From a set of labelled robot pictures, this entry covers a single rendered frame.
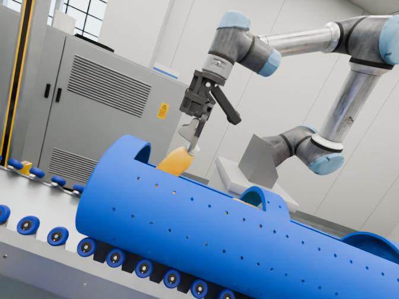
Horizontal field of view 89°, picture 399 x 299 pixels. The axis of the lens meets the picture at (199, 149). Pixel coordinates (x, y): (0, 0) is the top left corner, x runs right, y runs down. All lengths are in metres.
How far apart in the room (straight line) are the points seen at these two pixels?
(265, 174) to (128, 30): 2.51
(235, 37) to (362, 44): 0.42
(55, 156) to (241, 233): 2.03
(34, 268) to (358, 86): 1.03
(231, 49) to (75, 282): 0.69
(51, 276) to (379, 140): 4.70
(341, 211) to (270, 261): 4.48
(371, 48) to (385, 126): 3.98
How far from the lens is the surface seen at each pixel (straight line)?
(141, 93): 1.91
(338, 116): 0.85
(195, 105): 0.54
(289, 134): 0.98
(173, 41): 3.22
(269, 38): 0.75
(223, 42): 0.55
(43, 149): 2.34
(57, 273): 0.67
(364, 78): 0.83
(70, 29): 2.37
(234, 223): 0.49
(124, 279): 0.63
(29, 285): 0.72
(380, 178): 5.15
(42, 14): 1.10
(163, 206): 0.46
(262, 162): 0.90
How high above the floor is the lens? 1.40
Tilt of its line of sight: 14 degrees down
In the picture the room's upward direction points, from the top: 23 degrees clockwise
